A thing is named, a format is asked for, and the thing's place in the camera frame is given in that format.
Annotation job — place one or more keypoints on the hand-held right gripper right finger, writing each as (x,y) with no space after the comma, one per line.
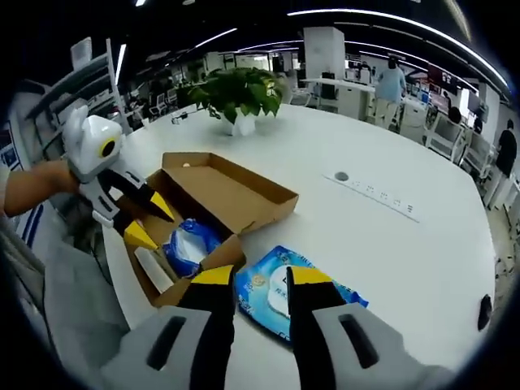
(345,357)

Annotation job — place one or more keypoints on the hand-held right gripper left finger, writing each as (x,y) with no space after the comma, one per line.
(170,357)

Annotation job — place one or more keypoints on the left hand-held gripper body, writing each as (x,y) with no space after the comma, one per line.
(89,146)

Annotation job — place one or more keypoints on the small white carton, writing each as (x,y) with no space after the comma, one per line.
(152,270)

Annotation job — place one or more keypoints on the blue plastic bag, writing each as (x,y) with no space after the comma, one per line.
(191,248)

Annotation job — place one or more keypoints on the brown cardboard shoe box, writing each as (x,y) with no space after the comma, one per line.
(227,195)

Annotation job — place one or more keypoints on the blue wet wipes pack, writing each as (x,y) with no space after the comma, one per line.
(260,284)

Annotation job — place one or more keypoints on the person's left hand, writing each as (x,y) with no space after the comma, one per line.
(61,180)

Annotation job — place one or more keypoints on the grey metal shelf rack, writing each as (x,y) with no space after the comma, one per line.
(81,77)

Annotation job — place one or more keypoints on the grey mesh office chair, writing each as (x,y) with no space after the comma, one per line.
(81,292)

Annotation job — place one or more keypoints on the small black clip stand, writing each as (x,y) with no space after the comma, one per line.
(179,118)

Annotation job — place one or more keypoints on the person's cream clothing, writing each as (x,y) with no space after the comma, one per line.
(20,268)

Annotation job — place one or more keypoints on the green potted plant white pot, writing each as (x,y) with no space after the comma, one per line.
(239,93)

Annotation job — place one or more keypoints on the white table socket panel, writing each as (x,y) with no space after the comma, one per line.
(373,197)

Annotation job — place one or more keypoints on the white pillar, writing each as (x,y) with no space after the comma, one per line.
(324,53)

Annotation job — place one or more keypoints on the white office chair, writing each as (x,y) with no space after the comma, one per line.
(445,136)
(477,152)

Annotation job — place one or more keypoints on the wall poster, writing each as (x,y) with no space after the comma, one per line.
(8,152)

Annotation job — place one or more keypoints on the wall screen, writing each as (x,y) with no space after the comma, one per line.
(440,77)

